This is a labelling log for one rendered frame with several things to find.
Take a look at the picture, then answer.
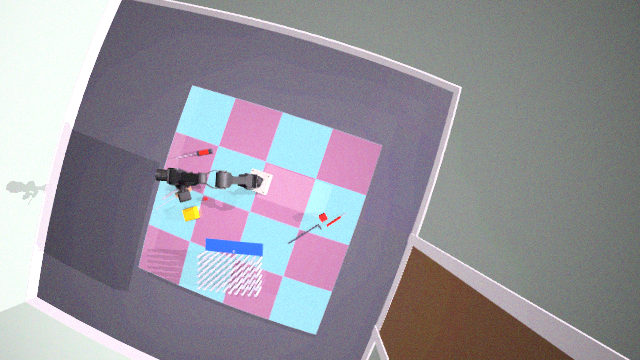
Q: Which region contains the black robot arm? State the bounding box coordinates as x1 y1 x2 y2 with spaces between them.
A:
155 168 264 190

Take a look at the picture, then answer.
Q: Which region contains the blue flat strip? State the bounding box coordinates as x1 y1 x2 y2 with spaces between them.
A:
205 239 263 257

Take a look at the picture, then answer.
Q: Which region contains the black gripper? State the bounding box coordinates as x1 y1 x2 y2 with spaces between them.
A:
176 182 192 203

